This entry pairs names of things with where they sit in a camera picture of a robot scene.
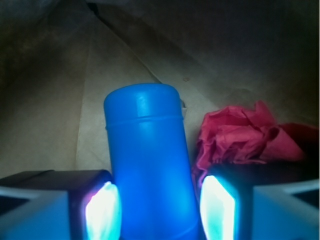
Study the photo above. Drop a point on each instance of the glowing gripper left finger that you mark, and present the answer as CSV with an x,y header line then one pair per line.
x,y
60,205

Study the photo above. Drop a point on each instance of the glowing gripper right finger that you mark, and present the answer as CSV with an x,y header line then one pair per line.
x,y
275,201

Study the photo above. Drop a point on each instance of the blue plastic bottle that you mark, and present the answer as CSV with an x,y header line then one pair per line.
x,y
150,163

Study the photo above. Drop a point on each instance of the crumpled red paper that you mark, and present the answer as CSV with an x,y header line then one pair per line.
x,y
238,135

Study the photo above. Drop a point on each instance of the brown paper bag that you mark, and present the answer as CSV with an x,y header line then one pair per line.
x,y
60,58

